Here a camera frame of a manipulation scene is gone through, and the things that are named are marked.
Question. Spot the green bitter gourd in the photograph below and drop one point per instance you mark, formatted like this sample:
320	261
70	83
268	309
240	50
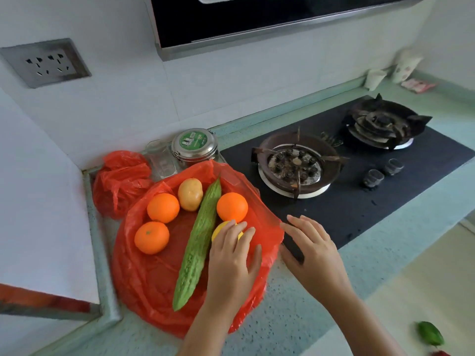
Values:
198	240

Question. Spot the person's right middle finger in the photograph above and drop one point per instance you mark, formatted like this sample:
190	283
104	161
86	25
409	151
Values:
302	226

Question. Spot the person's right forearm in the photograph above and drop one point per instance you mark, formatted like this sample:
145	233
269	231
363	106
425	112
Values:
365	326

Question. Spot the person's right hand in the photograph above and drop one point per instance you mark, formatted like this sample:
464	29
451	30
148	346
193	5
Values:
319	263

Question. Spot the metal tin with green label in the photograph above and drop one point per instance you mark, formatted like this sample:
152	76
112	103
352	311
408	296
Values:
194	144

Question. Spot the rusty gas burner with grate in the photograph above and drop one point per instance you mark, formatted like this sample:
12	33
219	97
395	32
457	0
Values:
297	166

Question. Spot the person's left thumb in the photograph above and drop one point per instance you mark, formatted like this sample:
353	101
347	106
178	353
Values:
256	261

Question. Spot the orange fruit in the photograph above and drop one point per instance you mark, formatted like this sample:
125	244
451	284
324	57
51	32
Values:
151	238
232	206
163	208

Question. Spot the person's right thumb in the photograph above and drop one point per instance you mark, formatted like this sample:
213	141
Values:
290	257

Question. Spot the red pepper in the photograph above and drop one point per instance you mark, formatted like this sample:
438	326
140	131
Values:
441	353

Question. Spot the black range hood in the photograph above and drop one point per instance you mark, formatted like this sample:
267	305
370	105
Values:
241	18

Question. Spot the yellow potato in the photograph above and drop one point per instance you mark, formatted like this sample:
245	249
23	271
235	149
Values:
190	194

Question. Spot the plain white cup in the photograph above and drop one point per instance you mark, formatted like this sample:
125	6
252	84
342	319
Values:
374	79

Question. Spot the crumpled red plastic bag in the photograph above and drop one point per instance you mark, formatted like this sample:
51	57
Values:
118	185

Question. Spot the clear glass jar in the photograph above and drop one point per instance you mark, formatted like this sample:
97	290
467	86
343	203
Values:
160	163

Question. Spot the grey stove knob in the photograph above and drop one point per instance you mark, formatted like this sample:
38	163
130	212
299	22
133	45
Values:
373	178
393	166

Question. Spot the person's left forearm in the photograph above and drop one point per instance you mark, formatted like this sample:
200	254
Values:
207	331

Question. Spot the large red plastic bag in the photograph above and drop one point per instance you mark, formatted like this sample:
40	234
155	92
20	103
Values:
148	278

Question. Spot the person's left middle finger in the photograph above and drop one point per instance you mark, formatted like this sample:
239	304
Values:
228	233

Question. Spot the green pepper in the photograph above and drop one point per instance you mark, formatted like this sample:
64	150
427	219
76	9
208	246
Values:
429	332

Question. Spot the pink packet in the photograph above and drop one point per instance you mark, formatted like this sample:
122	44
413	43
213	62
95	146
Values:
417	85

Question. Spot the person's left hand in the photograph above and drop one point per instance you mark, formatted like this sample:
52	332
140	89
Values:
226	270

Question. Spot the black gas burner with grate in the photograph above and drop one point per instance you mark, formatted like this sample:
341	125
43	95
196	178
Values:
386	124

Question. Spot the black glass gas cooktop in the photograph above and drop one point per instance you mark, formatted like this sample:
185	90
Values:
356	203

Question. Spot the grey wall socket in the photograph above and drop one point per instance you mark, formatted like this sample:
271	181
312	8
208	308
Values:
46	62

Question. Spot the yellow lemon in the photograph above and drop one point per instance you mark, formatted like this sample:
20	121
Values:
217	230

